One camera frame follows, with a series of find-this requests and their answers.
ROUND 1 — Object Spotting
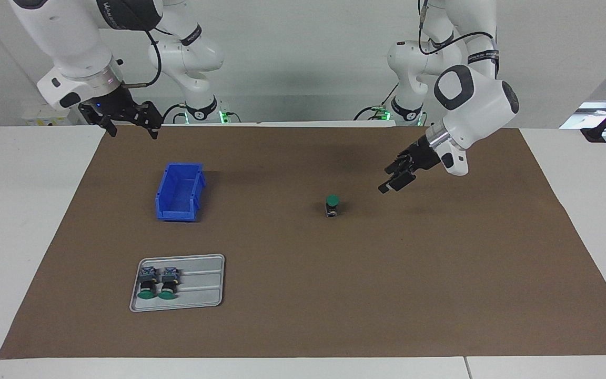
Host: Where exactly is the black base cable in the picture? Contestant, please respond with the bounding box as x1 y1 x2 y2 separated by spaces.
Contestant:
161 103 188 125
354 82 401 121

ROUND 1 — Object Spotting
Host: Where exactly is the blue plastic storage bin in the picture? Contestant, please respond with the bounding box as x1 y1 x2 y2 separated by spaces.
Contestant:
155 162 206 222

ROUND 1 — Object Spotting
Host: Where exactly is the grey metal tray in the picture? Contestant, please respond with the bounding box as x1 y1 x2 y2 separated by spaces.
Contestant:
129 254 226 313

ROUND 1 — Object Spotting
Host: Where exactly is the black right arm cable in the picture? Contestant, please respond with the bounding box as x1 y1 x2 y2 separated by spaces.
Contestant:
122 29 163 89

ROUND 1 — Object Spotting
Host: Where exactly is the white cardboard box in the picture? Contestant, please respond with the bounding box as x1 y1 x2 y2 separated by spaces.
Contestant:
22 103 80 126

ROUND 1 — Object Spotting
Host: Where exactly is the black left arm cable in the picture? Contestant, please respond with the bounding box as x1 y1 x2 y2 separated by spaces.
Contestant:
418 0 499 79

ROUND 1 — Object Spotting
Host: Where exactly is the brown paper table mat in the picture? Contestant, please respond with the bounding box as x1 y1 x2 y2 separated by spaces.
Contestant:
0 125 606 360

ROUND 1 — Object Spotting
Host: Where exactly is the white plastic sheet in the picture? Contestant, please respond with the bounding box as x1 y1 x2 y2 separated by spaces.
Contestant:
561 101 606 143

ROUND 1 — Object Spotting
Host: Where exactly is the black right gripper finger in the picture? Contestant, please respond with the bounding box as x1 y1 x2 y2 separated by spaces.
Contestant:
93 113 118 138
134 100 163 141

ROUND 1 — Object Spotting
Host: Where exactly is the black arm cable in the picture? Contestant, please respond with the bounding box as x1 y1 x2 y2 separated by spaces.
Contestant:
418 0 499 79
122 29 163 89

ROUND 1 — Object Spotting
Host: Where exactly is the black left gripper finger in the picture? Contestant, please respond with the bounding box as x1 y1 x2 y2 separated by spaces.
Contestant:
378 171 417 194
385 150 414 175

